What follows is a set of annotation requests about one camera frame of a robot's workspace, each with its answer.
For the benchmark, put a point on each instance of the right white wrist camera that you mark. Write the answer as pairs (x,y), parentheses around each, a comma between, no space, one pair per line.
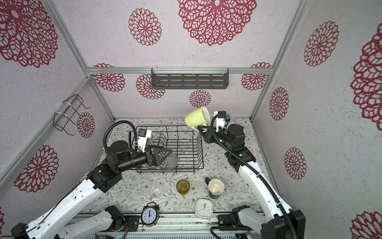
(220,123)

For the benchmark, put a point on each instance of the black wire wall basket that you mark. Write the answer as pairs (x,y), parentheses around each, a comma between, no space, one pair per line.
(62,119)

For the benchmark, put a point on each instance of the grey ceramic mug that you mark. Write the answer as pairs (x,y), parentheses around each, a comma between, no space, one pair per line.
(171,162)

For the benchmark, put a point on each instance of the green ceramic mug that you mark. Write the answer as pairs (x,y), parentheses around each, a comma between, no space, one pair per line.
(198,117)

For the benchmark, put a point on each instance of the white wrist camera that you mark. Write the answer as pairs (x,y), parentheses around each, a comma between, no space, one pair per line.
(220,123)
(142,136)

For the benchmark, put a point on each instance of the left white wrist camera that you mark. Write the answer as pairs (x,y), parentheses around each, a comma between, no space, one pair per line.
(142,136)

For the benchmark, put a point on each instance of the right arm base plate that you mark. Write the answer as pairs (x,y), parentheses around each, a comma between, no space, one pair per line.
(230,222)

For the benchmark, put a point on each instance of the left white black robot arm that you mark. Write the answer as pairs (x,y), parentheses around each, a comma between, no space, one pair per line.
(120,157)

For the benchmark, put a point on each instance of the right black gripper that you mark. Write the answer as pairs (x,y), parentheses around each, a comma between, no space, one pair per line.
(207,134)

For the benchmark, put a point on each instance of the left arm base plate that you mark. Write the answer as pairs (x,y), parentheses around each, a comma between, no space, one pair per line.
(131,223)

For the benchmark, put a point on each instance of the dark green cream mug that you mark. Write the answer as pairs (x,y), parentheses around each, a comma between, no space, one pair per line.
(215,187)

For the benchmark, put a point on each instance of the grey wall shelf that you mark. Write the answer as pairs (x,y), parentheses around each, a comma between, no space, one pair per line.
(189,79)

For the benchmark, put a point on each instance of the black wire dish rack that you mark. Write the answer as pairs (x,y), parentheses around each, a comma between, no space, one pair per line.
(185,143)

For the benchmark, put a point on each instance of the white square alarm clock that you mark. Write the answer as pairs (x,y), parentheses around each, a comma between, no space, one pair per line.
(204,209)

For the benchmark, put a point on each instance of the clear glass cup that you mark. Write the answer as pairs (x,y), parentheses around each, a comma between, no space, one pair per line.
(155,190)

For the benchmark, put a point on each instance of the amber glass cup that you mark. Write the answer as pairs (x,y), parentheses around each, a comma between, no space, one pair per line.
(183,187)

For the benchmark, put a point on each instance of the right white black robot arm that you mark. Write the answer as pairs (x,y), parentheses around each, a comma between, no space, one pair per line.
(277,219)

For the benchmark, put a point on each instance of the black round alarm clock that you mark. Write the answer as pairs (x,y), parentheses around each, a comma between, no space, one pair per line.
(150,214)

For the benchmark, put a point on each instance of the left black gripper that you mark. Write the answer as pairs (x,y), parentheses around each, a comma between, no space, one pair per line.
(153,158)

